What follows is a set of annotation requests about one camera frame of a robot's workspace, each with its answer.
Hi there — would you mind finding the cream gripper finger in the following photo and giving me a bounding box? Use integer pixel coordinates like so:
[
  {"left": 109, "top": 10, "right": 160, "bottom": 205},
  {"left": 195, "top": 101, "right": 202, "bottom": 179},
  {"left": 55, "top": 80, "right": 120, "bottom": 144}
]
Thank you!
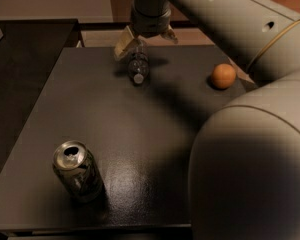
[
  {"left": 114, "top": 25, "right": 138, "bottom": 61},
  {"left": 160, "top": 26, "right": 178, "bottom": 44}
]

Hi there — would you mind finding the clear plastic water bottle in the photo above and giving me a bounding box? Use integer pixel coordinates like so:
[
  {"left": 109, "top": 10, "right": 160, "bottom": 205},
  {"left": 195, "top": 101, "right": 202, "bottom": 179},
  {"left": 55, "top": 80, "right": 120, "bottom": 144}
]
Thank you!
[{"left": 128, "top": 40, "right": 149, "bottom": 85}]

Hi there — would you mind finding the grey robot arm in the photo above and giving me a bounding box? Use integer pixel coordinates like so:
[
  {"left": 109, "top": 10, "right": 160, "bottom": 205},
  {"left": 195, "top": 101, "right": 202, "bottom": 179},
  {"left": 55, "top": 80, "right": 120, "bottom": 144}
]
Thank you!
[{"left": 115, "top": 0, "right": 300, "bottom": 240}]

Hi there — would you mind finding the orange fruit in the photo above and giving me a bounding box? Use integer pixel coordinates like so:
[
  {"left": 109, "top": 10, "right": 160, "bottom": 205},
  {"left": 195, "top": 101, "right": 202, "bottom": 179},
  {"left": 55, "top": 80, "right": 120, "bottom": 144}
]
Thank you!
[{"left": 210, "top": 64, "right": 236, "bottom": 89}]

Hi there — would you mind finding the open aluminium drink can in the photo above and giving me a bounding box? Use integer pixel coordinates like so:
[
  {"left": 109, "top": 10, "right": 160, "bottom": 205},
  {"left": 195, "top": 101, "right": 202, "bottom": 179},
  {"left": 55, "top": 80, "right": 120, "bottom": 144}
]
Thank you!
[{"left": 52, "top": 140, "right": 103, "bottom": 203}]

